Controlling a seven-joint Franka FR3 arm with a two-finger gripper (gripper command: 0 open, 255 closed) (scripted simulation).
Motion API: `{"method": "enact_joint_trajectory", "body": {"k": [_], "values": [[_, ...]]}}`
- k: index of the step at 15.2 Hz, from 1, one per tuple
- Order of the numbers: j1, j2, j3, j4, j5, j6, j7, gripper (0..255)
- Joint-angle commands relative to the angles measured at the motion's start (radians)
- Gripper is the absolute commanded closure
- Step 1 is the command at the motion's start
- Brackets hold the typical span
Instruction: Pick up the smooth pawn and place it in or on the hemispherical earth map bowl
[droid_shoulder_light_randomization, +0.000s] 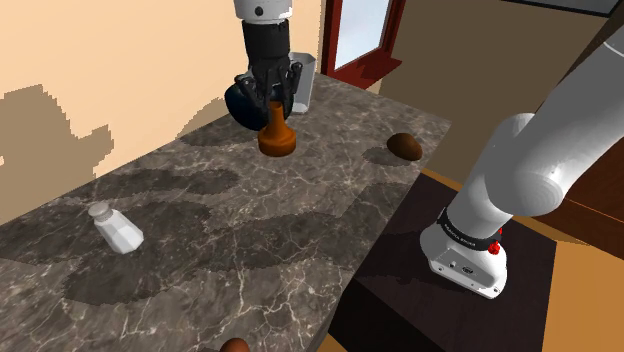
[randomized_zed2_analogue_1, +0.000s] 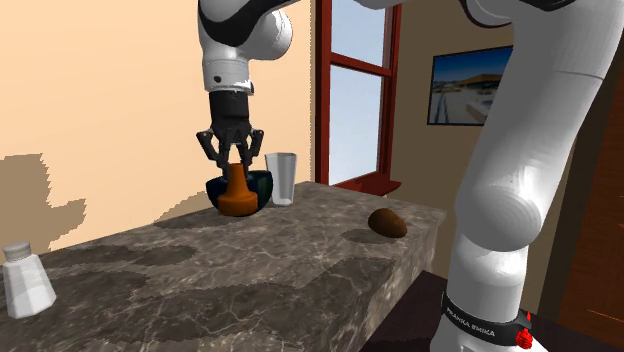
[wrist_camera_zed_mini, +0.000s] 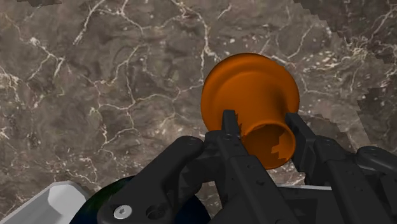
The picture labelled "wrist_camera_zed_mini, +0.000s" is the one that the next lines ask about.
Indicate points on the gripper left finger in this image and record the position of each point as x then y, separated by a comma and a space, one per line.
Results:
235, 173

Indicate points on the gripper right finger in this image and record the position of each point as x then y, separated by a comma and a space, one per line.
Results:
338, 173

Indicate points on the orange vase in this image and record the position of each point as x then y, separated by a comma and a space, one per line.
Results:
251, 90

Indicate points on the dark blue round dish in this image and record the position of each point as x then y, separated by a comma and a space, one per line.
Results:
91, 206

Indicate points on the white angular tray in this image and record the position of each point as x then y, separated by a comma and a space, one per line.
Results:
46, 204

